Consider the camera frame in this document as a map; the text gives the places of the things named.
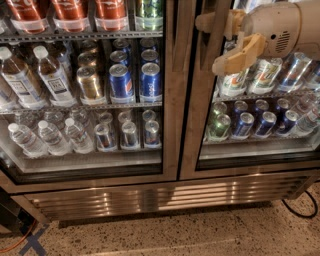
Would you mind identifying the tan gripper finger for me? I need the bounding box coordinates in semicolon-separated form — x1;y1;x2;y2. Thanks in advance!
212;32;266;76
195;9;246;40

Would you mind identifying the glass fridge door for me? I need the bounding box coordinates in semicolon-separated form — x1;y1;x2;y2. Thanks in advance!
0;0;198;195
181;0;320;180

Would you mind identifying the stainless steel fridge base grille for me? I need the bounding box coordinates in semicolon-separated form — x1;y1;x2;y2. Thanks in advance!
13;168;320;223

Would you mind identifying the green white 7up can right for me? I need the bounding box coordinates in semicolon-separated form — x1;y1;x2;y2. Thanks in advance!
247;58;283;95

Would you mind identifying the green white 7up can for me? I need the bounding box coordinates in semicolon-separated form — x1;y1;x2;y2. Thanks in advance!
219;69;248;97
247;58;283;95

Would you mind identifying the green white 7up can left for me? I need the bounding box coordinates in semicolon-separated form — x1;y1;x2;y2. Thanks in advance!
219;69;248;97

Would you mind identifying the blue can bottom shelf right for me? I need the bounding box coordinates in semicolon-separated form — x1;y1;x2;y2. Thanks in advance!
253;111;277;138

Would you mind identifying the blue can shelf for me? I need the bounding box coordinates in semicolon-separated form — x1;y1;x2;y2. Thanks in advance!
253;111;277;138
231;112;254;139

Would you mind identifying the green soda bottle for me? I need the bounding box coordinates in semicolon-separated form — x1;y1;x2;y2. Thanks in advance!
135;0;163;31

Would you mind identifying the blue can bottom shelf left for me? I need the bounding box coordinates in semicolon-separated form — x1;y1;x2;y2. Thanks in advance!
231;112;254;139

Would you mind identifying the green can bottom shelf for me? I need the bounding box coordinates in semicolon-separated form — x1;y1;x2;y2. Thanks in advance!
207;114;231;141

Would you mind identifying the blue pepsi can front right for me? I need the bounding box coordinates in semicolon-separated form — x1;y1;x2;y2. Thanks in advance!
139;62;162;102

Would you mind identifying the blue pepsi can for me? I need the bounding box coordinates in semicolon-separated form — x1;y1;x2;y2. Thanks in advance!
139;62;162;102
109;64;135;104

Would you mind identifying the red soda bottle right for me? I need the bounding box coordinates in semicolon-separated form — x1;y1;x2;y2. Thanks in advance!
95;0;128;31

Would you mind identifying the red soda bottle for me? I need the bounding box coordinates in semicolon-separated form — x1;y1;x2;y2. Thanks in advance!
6;0;49;34
95;0;128;31
51;0;90;33

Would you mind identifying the blue pepsi can front left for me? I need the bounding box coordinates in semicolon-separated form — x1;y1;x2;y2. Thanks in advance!
109;64;135;104

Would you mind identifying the small energy drink can right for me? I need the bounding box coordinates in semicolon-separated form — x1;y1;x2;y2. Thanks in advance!
144;120;161;148

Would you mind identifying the small energy drink can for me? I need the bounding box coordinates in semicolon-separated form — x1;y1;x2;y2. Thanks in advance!
144;120;161;148
121;121;140;149
94;124;117;152

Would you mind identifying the small energy drink can middle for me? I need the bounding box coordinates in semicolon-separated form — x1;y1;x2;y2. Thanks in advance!
121;121;140;149

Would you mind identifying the gold soda can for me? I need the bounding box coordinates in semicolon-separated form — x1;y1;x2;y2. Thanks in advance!
77;66;107;106

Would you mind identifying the red soda bottle middle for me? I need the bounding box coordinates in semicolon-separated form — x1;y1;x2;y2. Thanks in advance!
51;0;90;33

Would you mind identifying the small energy drink can left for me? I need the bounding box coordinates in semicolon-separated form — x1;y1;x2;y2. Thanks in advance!
94;124;117;152

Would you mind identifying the tea bottle white cap right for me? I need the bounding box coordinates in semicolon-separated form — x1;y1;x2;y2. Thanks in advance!
33;46;76;107

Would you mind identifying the tea bottle white cap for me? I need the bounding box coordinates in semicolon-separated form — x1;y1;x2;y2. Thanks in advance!
0;46;47;109
33;46;76;107

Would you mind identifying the water bottle right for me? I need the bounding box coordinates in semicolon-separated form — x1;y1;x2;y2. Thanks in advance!
65;118;94;154

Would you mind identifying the water bottle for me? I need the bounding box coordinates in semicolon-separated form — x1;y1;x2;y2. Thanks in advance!
8;123;48;158
65;118;94;154
38;120;72;156

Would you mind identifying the red soda bottle left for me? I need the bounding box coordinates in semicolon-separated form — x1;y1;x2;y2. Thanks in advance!
6;0;49;34

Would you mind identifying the water bottle middle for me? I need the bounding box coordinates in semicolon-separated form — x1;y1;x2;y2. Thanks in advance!
38;120;72;156

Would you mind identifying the tea bottle white cap left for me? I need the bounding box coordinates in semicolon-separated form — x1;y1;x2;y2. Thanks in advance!
0;46;47;109

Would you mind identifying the water bottle left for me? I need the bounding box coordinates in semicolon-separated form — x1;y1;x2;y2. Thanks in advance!
8;123;48;158

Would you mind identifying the black power cable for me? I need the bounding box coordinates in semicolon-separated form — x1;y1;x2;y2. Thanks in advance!
280;181;320;220

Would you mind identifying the orange cable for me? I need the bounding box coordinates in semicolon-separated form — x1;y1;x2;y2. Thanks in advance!
0;218;38;254

